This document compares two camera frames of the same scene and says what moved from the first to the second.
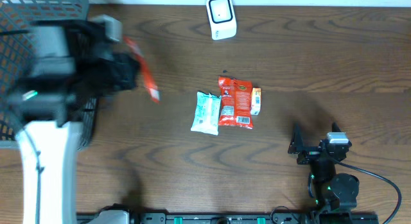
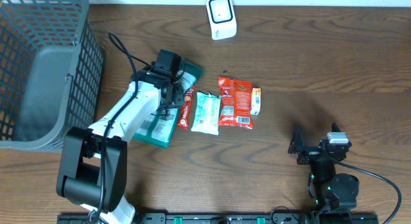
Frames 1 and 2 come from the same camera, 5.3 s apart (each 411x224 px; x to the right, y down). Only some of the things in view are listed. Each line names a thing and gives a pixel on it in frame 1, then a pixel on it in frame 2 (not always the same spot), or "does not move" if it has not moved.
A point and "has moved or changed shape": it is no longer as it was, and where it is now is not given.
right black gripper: x=297 y=146 does not move
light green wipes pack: x=207 y=113 does not move
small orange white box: x=256 y=101 does not move
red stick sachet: x=148 y=78 has moved or changed shape
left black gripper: x=123 y=76 to x=181 y=89
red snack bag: x=236 y=103 does not move
